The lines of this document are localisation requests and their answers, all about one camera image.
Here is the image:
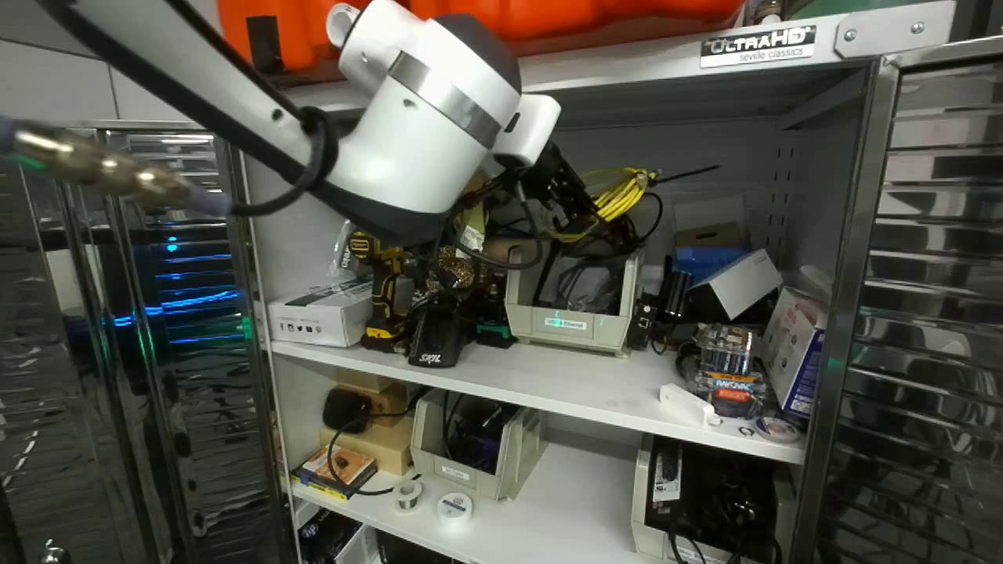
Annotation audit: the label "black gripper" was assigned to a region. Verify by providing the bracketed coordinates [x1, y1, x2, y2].
[512, 143, 614, 252]

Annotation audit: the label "yellow cable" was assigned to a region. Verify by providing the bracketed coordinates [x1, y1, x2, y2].
[577, 159, 728, 229]

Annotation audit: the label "beige toolbox bin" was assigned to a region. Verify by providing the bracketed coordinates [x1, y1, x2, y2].
[502, 248, 646, 358]

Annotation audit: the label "grey flat box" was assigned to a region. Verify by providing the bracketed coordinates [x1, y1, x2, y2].
[670, 197, 751, 252]

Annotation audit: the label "blue cardboard box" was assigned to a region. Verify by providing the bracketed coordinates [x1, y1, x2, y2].
[670, 246, 754, 292]

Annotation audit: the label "brown gold tangled part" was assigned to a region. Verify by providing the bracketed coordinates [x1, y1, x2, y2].
[433, 243, 498, 301]

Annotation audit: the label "metal shelf cabinet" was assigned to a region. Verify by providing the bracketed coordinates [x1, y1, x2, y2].
[213, 0, 965, 564]

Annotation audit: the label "small green object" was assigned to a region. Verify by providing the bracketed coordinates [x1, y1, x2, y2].
[475, 321, 517, 351]

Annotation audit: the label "white open box flap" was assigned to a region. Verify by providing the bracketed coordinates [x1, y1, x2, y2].
[713, 248, 787, 324]

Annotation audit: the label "orange plastic case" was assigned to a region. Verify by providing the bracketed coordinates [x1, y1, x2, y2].
[215, 0, 364, 77]
[406, 0, 748, 43]

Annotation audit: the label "black battery charger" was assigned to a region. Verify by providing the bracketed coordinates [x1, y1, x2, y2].
[405, 292, 475, 370]

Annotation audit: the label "clear battery pack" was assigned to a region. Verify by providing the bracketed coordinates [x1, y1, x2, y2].
[695, 324, 761, 382]

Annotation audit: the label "small white plastic part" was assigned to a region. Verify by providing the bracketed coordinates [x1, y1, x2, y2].
[654, 382, 724, 430]

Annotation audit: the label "red label battery pack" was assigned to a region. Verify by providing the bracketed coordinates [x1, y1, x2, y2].
[709, 372, 771, 422]

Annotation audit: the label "white printed box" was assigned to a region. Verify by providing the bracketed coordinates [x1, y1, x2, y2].
[758, 290, 832, 422]

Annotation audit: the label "white electronic box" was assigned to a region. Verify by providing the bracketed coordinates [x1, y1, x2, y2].
[265, 280, 375, 351]

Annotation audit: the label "wooden box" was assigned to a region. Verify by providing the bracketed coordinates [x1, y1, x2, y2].
[318, 370, 421, 481]

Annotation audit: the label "black mouse shaped device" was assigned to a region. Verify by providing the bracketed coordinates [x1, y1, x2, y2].
[318, 386, 382, 438]

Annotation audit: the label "white round disc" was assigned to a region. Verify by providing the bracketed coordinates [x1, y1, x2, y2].
[433, 490, 478, 523]

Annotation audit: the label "white tape roll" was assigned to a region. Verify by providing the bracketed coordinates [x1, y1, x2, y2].
[392, 474, 430, 513]

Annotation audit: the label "reflective metal cabinet door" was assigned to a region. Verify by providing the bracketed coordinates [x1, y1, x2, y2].
[812, 38, 1003, 564]

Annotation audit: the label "orange cover notebook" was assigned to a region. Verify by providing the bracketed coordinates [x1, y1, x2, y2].
[290, 449, 382, 501]

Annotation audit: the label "black coiled cables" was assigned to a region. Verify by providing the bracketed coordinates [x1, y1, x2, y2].
[532, 197, 667, 314]

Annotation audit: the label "yellow cordless drill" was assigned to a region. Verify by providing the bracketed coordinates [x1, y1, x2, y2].
[349, 229, 413, 354]

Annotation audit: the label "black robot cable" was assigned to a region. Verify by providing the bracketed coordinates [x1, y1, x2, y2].
[39, 0, 343, 220]

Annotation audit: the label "clear tape ring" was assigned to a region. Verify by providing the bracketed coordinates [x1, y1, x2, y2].
[754, 415, 807, 449]

